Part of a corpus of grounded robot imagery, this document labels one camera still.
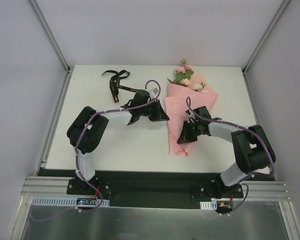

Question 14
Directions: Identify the pink wrapping paper sheet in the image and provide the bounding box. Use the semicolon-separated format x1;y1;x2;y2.
165;74;218;157

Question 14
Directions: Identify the peach fake flower stem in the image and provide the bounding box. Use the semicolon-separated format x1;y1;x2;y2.
180;78;192;89

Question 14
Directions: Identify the pale pink fake flower stem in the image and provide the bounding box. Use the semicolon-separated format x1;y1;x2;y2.
191;82;209;93

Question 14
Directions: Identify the pink fake flower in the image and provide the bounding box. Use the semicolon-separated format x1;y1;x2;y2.
167;58;194;86

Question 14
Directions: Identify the black ribbon gold lettering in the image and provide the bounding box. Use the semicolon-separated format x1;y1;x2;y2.
101;70;139;103

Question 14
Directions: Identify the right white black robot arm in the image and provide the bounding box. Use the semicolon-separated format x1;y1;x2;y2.
177;106;276;199

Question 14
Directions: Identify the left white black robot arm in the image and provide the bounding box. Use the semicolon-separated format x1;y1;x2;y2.
66;90;170;195

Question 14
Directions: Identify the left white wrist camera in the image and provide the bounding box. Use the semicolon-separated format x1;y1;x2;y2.
149;87;159;96

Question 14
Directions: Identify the right white cable duct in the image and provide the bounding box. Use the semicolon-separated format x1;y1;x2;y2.
200;200;217;211

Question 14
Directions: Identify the white cable duct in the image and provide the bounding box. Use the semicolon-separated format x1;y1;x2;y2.
32;196;110;208
200;200;217;211

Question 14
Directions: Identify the left white cable duct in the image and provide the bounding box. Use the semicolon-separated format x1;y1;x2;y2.
32;196;110;208

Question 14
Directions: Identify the front aluminium rail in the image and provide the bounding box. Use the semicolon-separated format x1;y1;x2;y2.
20;176;292;202

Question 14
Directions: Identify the right aluminium frame post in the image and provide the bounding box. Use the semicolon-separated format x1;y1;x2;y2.
242;0;292;76

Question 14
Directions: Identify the aluminium frame post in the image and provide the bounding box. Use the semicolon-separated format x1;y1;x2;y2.
242;0;292;76
27;0;70;72

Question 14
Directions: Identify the left aluminium frame post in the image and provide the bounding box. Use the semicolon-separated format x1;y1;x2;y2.
27;0;70;72

